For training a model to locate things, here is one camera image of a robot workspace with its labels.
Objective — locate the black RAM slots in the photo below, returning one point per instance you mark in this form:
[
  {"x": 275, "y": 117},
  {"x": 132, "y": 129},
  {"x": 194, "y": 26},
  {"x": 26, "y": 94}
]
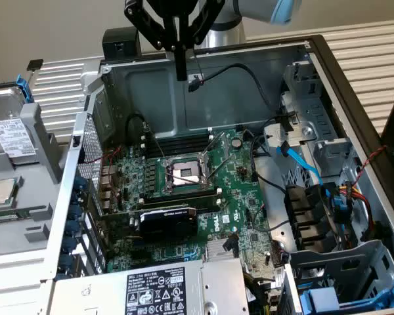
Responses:
[
  {"x": 180, "y": 198},
  {"x": 184, "y": 146}
]

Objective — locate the hard disk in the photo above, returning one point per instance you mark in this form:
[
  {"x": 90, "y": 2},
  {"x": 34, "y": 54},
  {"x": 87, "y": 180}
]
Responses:
[{"x": 13, "y": 141}]

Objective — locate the silver chipset heat sink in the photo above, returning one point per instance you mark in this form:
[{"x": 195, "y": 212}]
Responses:
[{"x": 215, "y": 251}]

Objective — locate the grey metal drive cage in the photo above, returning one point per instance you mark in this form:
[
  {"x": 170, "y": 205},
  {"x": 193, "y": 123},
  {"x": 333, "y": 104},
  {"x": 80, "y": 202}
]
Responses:
[{"x": 315, "y": 131}]

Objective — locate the green RAM stick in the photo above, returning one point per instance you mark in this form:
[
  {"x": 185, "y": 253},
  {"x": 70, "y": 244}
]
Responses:
[{"x": 10, "y": 216}]

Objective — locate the blue card retention latch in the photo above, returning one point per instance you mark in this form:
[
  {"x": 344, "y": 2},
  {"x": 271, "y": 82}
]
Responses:
[{"x": 75, "y": 211}]

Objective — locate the silver coin battery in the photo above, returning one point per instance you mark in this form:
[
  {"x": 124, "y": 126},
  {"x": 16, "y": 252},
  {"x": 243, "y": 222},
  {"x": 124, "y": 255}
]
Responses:
[{"x": 237, "y": 142}]

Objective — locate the thin metal locking lever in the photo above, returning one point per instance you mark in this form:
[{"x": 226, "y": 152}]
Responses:
[{"x": 157, "y": 144}]

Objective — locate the blue SATA plug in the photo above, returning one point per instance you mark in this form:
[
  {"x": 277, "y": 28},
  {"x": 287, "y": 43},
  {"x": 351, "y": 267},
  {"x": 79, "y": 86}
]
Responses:
[{"x": 341, "y": 208}]

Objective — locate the open grey PC case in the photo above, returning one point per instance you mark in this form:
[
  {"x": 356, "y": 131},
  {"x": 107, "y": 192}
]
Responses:
[{"x": 216, "y": 105}]

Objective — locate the blue hard drive caddies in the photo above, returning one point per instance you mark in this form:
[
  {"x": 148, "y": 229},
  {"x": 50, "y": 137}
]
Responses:
[{"x": 348, "y": 259}]

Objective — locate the black plastic duct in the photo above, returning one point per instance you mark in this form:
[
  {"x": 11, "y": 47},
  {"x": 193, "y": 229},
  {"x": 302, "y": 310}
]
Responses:
[{"x": 302, "y": 210}]

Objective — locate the silver socket cover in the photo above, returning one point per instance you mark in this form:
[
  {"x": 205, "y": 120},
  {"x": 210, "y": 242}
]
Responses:
[{"x": 216, "y": 154}]

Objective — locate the grey power supply unit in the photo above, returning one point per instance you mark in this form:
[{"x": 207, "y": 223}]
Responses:
[{"x": 151, "y": 288}]

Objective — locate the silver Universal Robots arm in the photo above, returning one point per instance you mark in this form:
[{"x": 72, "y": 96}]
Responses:
[{"x": 223, "y": 36}]

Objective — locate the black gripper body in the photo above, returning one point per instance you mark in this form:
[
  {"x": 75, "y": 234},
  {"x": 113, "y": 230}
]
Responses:
[{"x": 174, "y": 6}]

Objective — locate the black graphics card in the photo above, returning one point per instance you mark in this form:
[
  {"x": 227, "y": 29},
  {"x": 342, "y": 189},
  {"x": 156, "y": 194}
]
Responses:
[{"x": 167, "y": 224}]

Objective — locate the empty blue disk carrier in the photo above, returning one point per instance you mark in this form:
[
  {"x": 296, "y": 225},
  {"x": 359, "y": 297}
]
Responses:
[{"x": 320, "y": 298}]

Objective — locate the silver CPU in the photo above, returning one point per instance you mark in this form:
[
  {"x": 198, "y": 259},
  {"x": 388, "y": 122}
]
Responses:
[{"x": 3, "y": 192}]

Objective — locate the CPU socket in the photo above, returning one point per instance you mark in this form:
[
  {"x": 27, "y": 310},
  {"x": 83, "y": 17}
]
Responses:
[{"x": 184, "y": 172}]

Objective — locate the grey parts rack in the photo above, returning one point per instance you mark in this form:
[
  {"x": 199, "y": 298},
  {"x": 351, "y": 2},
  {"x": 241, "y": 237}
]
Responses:
[{"x": 36, "y": 203}]

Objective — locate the small black clamp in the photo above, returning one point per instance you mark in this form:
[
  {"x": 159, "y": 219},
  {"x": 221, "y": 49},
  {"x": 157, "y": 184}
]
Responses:
[{"x": 35, "y": 64}]

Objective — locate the green motherboard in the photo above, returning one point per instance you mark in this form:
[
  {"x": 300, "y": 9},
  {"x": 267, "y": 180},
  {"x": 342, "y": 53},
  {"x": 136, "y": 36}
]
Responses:
[{"x": 236, "y": 203}]

